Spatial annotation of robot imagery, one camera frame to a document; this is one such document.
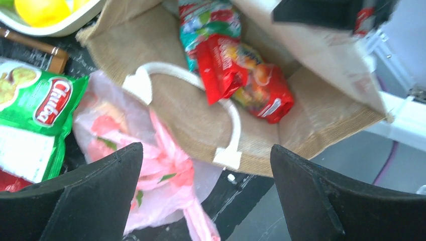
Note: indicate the brown paper bag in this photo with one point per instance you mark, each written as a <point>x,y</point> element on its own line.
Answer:
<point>336,92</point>

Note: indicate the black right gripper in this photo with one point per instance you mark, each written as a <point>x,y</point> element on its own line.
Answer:
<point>357,16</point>

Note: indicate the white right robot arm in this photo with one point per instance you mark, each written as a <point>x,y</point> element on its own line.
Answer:
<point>407,113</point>

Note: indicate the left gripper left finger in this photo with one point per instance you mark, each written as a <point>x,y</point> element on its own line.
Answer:
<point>89,203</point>

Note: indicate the red snack bag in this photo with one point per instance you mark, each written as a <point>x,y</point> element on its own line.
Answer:
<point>232,69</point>

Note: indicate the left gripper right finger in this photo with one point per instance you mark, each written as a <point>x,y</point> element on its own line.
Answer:
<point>321,204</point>

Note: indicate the green Fox's candy bag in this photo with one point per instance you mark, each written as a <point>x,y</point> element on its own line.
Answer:
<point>200,19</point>

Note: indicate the red chips bag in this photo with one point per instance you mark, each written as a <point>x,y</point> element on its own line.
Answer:
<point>12,183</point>

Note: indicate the pink plastic grocery bag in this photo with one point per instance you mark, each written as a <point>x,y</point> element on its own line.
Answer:
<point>171,184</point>

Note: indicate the yellow orange small fruit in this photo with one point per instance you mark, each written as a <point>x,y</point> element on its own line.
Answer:
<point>42,13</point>

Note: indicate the white fruit basin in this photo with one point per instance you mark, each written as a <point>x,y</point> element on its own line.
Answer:
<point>66,27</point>

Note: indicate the green Chiba chips bag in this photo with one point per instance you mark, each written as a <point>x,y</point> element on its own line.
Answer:
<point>36,116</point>

